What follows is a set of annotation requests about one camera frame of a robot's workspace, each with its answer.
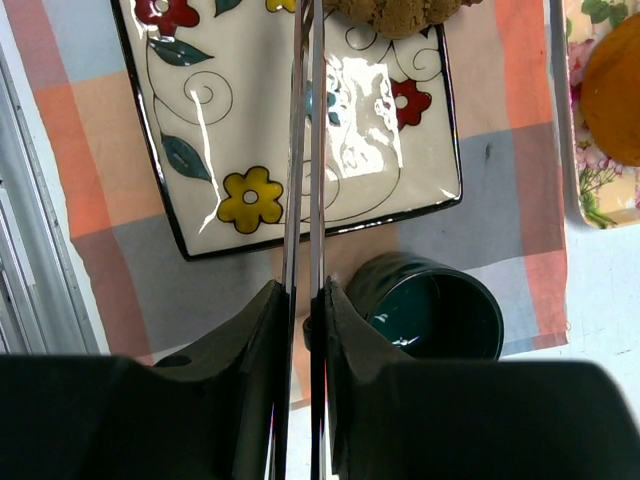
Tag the orange coconut-crusted bun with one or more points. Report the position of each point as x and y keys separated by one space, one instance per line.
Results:
x=610 y=93

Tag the stainless steel serving tongs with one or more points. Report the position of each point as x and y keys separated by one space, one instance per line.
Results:
x=306 y=181

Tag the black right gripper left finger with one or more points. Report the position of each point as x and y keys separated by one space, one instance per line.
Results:
x=216 y=409

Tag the checkered orange blue placemat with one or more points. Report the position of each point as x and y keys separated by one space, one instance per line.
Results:
x=144 y=300

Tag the aluminium table frame rail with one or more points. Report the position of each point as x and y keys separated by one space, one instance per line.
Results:
x=42 y=310

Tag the dark green mug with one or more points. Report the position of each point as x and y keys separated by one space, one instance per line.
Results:
x=414 y=307

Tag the brown chocolate croissant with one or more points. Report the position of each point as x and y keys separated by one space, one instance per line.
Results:
x=398 y=19

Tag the floral rectangular serving tray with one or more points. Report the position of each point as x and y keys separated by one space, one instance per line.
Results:
x=605 y=192

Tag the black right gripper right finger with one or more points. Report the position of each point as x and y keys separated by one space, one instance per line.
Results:
x=395 y=417

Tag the floral square ceramic plate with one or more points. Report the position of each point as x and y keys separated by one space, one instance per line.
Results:
x=212 y=87

